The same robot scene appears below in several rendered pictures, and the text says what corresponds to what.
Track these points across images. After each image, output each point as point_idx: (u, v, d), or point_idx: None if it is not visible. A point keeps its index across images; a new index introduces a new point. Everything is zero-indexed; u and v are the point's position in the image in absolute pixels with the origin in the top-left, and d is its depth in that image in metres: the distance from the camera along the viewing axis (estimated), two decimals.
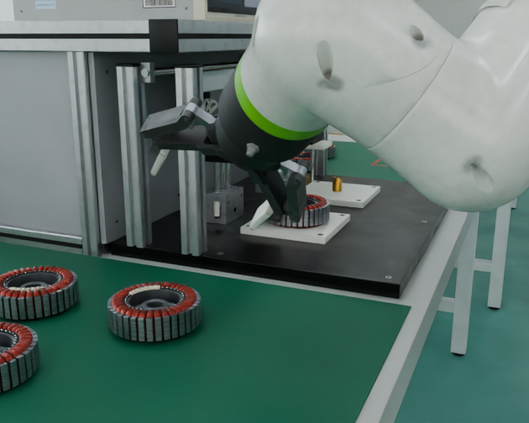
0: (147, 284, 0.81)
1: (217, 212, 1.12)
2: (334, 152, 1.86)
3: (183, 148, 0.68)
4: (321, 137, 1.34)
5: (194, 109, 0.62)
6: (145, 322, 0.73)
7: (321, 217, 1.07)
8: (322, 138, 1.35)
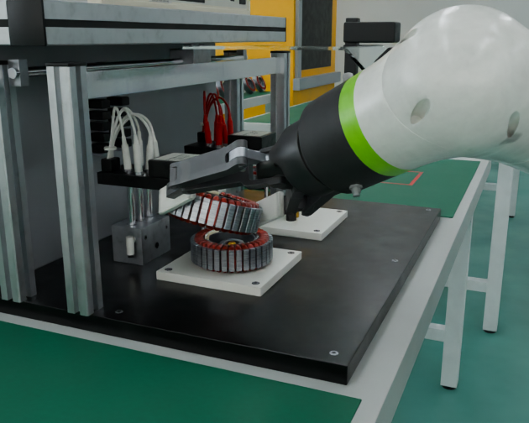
0: None
1: (130, 250, 0.88)
2: None
3: (222, 187, 0.64)
4: None
5: (245, 153, 0.59)
6: (209, 206, 0.69)
7: (259, 259, 0.83)
8: None
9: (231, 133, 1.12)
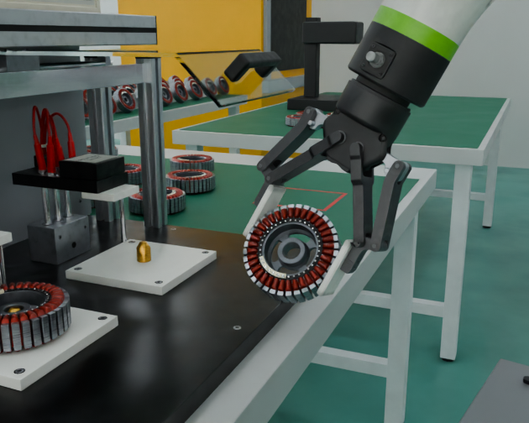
0: (261, 269, 0.72)
1: None
2: (213, 184, 1.42)
3: (365, 207, 0.70)
4: (122, 180, 0.90)
5: (404, 161, 0.67)
6: (332, 238, 0.72)
7: (37, 335, 0.63)
8: (127, 182, 0.91)
9: None
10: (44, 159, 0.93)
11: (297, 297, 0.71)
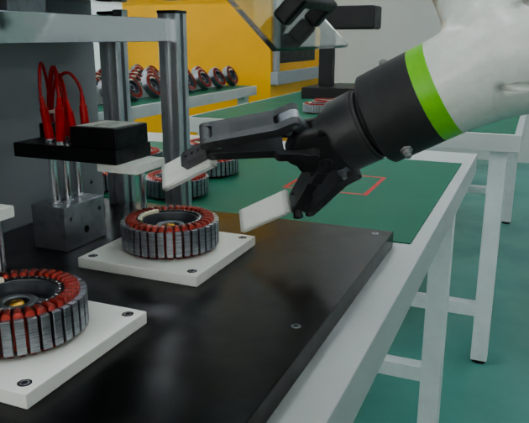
0: (144, 210, 0.76)
1: None
2: (237, 167, 1.28)
3: (250, 156, 0.63)
4: (144, 150, 0.75)
5: (299, 116, 0.60)
6: (187, 236, 0.70)
7: (47, 336, 0.49)
8: (150, 154, 0.77)
9: None
10: (52, 127, 0.78)
11: (122, 232, 0.72)
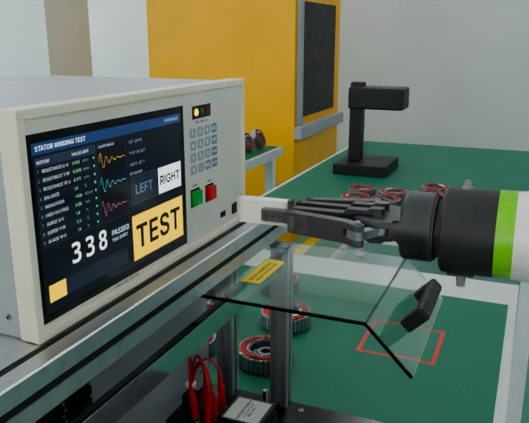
0: None
1: None
2: (310, 321, 1.42)
3: (330, 204, 0.74)
4: None
5: None
6: None
7: None
8: None
9: (222, 400, 0.93)
10: None
11: None
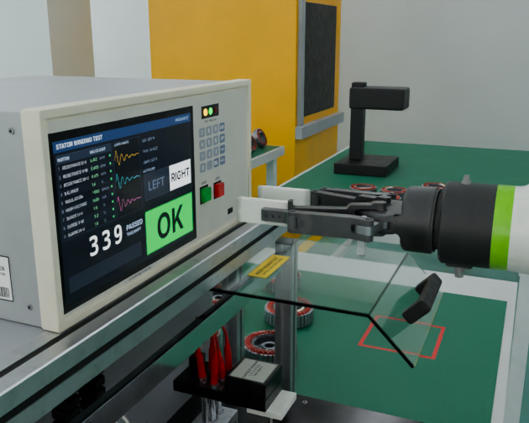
0: None
1: None
2: (312, 316, 1.45)
3: (339, 195, 0.78)
4: (280, 388, 0.92)
5: None
6: None
7: None
8: (283, 387, 0.94)
9: (229, 362, 0.94)
10: None
11: None
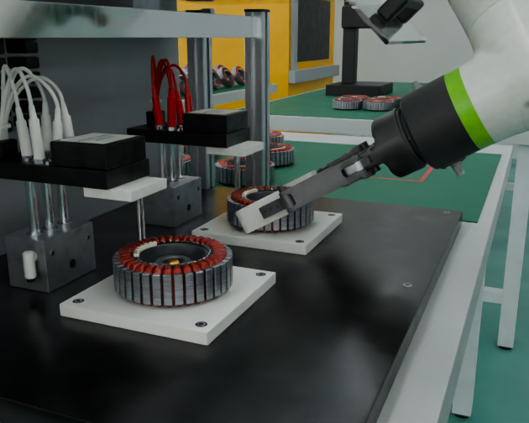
0: (244, 190, 0.84)
1: (28, 272, 0.61)
2: (293, 157, 1.36)
3: None
4: (245, 135, 0.83)
5: None
6: None
7: (209, 288, 0.57)
8: (249, 138, 0.85)
9: None
10: None
11: (229, 208, 0.80)
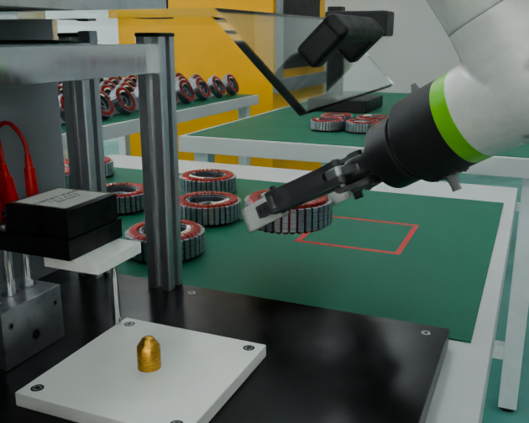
0: (270, 190, 0.84)
1: None
2: (239, 211, 1.07)
3: None
4: (112, 232, 0.54)
5: None
6: (295, 215, 0.77)
7: None
8: (122, 235, 0.56)
9: (33, 195, 0.56)
10: None
11: (244, 206, 0.81)
